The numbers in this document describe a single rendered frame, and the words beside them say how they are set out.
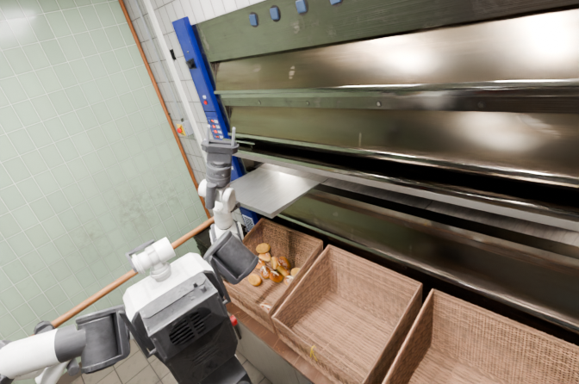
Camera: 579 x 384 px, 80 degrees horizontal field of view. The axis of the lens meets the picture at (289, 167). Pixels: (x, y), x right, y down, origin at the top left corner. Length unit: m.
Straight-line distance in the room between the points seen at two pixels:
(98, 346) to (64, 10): 2.18
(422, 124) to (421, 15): 0.36
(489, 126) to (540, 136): 0.13
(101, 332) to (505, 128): 1.28
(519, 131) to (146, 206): 2.56
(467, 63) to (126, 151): 2.37
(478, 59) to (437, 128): 0.26
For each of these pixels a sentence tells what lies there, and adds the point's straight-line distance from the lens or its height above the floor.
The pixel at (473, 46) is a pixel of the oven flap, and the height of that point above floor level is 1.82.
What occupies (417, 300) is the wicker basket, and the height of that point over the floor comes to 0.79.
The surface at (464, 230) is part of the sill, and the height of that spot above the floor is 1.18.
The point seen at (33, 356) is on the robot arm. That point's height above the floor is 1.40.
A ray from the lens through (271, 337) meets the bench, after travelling 1.98.
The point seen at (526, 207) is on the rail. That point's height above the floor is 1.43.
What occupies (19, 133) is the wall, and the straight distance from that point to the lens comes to 2.75.
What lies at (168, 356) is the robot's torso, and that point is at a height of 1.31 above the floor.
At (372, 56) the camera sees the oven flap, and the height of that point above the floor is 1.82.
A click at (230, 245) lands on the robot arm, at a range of 1.18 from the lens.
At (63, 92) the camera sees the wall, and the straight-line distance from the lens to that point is 2.77.
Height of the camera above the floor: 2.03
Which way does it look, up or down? 23 degrees down
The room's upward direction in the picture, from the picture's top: 16 degrees counter-clockwise
